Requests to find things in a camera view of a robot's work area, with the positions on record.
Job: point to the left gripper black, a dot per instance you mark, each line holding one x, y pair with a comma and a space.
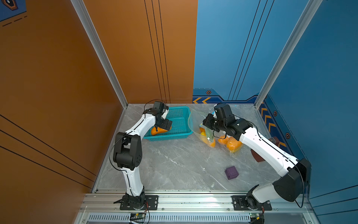
164, 123

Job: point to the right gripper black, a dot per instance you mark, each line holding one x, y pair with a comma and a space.
209, 122

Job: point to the clear bags stack green print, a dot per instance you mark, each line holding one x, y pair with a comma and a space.
195, 123

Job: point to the orange mango later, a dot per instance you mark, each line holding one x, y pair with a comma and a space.
233, 145

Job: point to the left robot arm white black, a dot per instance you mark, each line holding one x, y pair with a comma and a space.
127, 150

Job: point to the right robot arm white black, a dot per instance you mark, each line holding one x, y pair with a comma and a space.
294, 173

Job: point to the orange mango front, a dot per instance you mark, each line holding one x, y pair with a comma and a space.
157, 130

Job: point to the teal plastic basket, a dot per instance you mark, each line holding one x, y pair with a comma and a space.
180, 128

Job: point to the dark red box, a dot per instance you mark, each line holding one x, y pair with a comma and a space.
257, 157

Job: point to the purple cube box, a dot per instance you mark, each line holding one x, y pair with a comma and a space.
231, 172

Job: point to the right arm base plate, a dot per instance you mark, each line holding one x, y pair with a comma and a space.
246, 203

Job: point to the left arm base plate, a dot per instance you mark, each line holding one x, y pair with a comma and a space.
142, 202

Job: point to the aluminium rail front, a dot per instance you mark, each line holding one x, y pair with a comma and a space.
186, 201

